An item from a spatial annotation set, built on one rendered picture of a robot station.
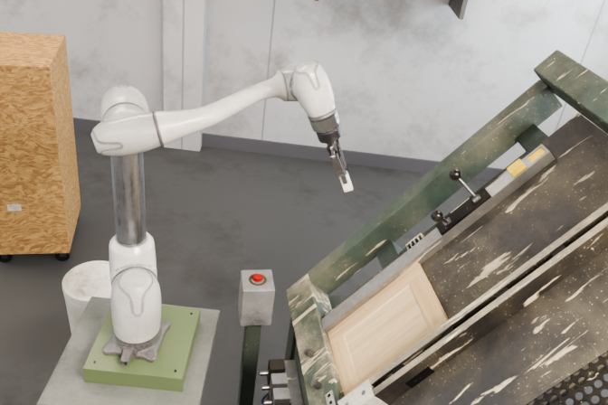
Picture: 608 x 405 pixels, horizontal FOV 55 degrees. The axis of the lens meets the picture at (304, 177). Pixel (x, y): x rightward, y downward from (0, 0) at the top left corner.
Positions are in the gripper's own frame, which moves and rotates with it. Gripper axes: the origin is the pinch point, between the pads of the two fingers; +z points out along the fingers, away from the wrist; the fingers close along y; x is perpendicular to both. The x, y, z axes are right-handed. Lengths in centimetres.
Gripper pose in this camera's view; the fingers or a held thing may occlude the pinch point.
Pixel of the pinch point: (346, 181)
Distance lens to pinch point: 189.5
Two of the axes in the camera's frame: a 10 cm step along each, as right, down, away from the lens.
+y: 0.9, -5.0, 8.6
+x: -9.4, 2.4, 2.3
